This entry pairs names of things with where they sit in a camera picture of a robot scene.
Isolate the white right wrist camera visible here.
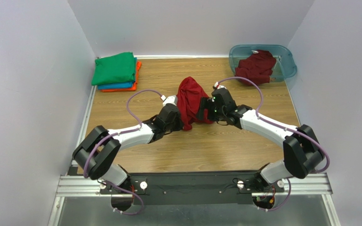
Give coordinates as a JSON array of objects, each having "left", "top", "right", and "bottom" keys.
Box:
[{"left": 213, "top": 82, "right": 225, "bottom": 90}]

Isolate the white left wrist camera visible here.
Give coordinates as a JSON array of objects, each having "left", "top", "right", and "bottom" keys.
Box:
[{"left": 160, "top": 95, "right": 178, "bottom": 107}]

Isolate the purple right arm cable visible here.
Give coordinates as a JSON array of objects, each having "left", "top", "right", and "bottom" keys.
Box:
[{"left": 217, "top": 76, "right": 331, "bottom": 212}]

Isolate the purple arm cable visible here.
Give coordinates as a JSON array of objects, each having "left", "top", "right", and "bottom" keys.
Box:
[
  {"left": 217, "top": 76, "right": 331, "bottom": 212},
  {"left": 83, "top": 89, "right": 166, "bottom": 216}
]

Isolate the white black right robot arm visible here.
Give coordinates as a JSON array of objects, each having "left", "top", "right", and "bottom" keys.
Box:
[{"left": 197, "top": 87, "right": 325, "bottom": 191}]

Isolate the dark red t shirt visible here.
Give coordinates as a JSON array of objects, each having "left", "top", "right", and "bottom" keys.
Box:
[{"left": 235, "top": 50, "right": 277, "bottom": 85}]

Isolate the orange folded t shirt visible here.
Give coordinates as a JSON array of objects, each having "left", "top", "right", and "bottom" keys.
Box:
[{"left": 99, "top": 61, "right": 142, "bottom": 93}]

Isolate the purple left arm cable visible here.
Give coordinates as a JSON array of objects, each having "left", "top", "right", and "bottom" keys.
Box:
[{"left": 83, "top": 89, "right": 166, "bottom": 216}]

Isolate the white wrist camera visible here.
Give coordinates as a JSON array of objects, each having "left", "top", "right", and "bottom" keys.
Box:
[
  {"left": 213, "top": 82, "right": 225, "bottom": 90},
  {"left": 160, "top": 95, "right": 178, "bottom": 107}
]

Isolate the green folded t shirt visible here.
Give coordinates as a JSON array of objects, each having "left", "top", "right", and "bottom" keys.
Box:
[{"left": 91, "top": 52, "right": 136, "bottom": 86}]

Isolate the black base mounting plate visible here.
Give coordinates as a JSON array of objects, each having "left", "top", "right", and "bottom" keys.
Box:
[{"left": 100, "top": 170, "right": 285, "bottom": 206}]

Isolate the blue folded t shirt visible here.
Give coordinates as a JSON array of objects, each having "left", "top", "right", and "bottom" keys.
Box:
[{"left": 97, "top": 57, "right": 138, "bottom": 91}]

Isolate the teal plastic bin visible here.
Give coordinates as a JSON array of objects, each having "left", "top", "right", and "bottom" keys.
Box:
[{"left": 229, "top": 44, "right": 297, "bottom": 85}]

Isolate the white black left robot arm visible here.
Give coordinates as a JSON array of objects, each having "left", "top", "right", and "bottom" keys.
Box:
[{"left": 72, "top": 104, "right": 183, "bottom": 189}]

